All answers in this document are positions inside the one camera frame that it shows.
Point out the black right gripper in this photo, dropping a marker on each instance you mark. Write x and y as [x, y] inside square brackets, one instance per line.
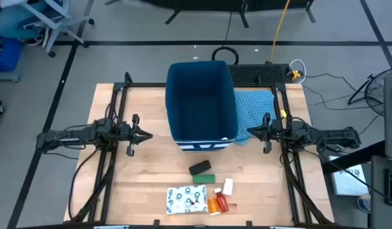
[272, 132]

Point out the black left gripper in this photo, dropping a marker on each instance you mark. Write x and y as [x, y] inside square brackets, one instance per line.
[130, 133]

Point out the white pill bottle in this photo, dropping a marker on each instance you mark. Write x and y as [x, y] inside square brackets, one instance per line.
[228, 187]

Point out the black rectangular block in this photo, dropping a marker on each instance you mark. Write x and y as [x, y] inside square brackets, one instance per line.
[199, 167]

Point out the green bandage roll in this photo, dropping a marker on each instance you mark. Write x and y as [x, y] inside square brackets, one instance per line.
[203, 178]

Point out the white patterned pouch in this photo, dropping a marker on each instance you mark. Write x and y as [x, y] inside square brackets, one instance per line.
[183, 200]

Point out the red medicine bottle white cap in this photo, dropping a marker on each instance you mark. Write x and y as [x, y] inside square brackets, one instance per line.
[222, 202]

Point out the orange pill bottle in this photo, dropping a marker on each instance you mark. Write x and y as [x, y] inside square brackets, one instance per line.
[213, 206]

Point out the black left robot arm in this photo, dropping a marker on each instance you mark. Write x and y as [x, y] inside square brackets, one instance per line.
[71, 135]

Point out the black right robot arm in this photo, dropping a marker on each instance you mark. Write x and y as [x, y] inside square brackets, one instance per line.
[335, 135]

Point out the blue white striped fabric bin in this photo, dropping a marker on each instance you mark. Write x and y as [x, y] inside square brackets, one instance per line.
[202, 108]

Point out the teal patterned cloth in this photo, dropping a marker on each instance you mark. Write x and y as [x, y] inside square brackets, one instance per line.
[253, 108]

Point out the small yellow tag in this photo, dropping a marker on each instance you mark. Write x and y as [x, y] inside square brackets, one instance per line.
[283, 113]

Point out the black perforated mat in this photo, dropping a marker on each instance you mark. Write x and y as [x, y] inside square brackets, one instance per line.
[246, 74]

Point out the yellow plug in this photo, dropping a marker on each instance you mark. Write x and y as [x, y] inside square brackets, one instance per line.
[295, 75]

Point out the white printed box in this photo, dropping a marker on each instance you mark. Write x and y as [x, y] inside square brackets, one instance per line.
[348, 181]

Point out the black standing fan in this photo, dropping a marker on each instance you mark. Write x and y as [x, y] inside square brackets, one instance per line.
[378, 92]

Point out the grey cabinet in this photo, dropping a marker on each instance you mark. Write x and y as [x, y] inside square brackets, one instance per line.
[391, 127]

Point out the black partition screen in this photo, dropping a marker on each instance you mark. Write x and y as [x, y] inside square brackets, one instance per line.
[214, 4]

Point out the white office chair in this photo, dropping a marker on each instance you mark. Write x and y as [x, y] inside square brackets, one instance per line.
[56, 22]

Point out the blue storage box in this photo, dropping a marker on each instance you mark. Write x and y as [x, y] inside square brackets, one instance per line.
[6, 57]

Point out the black aluminium table frame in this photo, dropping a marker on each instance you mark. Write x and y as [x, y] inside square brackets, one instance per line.
[145, 85]

